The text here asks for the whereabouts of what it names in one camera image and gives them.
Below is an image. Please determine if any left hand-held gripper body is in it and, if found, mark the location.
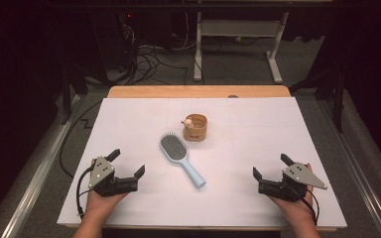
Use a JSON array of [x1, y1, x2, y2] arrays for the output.
[[87, 156, 139, 198]]

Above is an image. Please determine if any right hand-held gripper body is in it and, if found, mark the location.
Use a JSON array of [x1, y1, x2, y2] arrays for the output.
[[257, 162, 328, 203]]

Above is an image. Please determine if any light blue hairbrush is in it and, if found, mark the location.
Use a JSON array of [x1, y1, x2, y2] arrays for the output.
[[159, 131, 207, 190]]

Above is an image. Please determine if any person's left hand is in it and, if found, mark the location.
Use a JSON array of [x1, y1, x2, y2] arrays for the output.
[[84, 189, 129, 216]]

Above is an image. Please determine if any person's right hand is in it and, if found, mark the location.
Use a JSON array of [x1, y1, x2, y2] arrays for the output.
[[267, 163, 317, 226]]

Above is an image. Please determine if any white board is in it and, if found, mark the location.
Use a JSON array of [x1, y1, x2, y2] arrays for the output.
[[57, 96, 348, 229]]

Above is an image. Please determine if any black stand leg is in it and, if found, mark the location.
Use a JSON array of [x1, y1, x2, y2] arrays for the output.
[[288, 63, 347, 134], [60, 63, 89, 126]]

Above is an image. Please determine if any wooden table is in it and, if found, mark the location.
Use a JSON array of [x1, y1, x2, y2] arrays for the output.
[[65, 84, 339, 233]]

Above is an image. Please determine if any dark computer tower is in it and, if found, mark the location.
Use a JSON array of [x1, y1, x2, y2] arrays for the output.
[[88, 8, 141, 73]]

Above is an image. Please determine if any white metal stand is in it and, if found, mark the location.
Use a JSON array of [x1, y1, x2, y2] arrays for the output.
[[192, 0, 285, 85]]

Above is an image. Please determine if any left hand-held gripper black cable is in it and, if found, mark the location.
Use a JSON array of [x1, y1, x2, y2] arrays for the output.
[[75, 166, 95, 218]]

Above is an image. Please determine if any hand-held gripper black cable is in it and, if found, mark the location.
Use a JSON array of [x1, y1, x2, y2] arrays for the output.
[[284, 182, 320, 226], [75, 166, 95, 218]]

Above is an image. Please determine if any right hand-held gripper black cable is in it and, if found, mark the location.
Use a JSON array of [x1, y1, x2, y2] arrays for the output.
[[284, 182, 320, 226]]

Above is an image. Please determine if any long black floor cable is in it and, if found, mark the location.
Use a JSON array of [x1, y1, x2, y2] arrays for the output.
[[59, 99, 104, 179]]

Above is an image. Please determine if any aluminium floor rail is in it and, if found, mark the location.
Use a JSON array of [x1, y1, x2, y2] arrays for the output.
[[0, 93, 82, 238], [316, 98, 381, 238]]

